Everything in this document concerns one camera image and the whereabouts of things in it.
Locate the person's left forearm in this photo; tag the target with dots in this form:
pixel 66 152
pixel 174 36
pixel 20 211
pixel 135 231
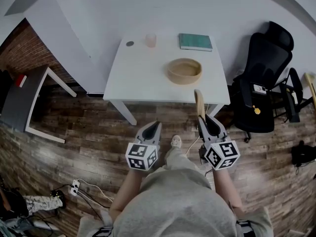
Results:
pixel 128 191

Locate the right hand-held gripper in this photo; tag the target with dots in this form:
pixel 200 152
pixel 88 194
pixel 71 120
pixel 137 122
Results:
pixel 222 154

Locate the yellow charm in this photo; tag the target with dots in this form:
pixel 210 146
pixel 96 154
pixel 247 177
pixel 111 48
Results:
pixel 257 110

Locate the light wooden bench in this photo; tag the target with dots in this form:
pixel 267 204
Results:
pixel 310 85

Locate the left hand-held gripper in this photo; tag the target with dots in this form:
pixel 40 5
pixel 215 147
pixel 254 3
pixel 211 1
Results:
pixel 138 154

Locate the white power strip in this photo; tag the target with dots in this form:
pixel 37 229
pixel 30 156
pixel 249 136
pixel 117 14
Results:
pixel 75 187

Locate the round wooden box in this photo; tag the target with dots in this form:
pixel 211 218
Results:
pixel 184 79

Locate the white phone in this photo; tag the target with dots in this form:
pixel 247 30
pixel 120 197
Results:
pixel 259 88

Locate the white table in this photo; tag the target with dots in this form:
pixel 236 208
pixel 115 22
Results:
pixel 138 78

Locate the person's beige shoe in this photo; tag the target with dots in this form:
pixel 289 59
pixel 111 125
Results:
pixel 176 141

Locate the red box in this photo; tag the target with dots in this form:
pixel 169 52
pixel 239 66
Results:
pixel 21 81

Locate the wooden box lid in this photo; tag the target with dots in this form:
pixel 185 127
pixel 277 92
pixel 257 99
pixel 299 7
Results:
pixel 199 102

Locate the person's right forearm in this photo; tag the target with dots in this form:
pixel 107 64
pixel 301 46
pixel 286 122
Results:
pixel 225 189

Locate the green book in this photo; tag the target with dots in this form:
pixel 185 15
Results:
pixel 195 41

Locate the black office chair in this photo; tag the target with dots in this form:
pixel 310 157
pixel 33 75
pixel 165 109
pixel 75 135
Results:
pixel 264 63

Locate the pink translucent cup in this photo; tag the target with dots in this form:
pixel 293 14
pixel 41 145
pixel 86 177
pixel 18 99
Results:
pixel 150 40

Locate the person's grey shirt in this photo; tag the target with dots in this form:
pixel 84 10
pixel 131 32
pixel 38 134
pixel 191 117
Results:
pixel 172 206

